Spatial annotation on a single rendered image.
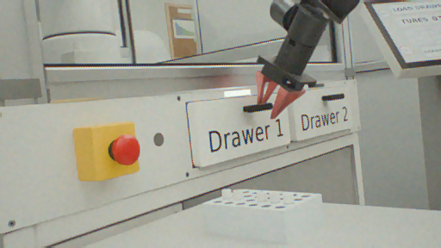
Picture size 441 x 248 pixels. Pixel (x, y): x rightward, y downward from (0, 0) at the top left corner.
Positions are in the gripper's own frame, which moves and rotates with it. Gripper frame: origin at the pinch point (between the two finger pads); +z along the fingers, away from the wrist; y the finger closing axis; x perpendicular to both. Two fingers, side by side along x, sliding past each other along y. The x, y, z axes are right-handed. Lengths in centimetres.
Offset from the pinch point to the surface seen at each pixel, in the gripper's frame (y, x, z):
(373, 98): 35, -167, 29
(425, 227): -35.1, 20.7, -8.1
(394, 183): 2, -167, 61
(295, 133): -1.2, -14.2, 6.6
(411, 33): 7, -77, -17
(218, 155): -1.8, 12.5, 7.1
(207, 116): 2.3, 14.4, 1.5
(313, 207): -24.6, 25.4, -3.8
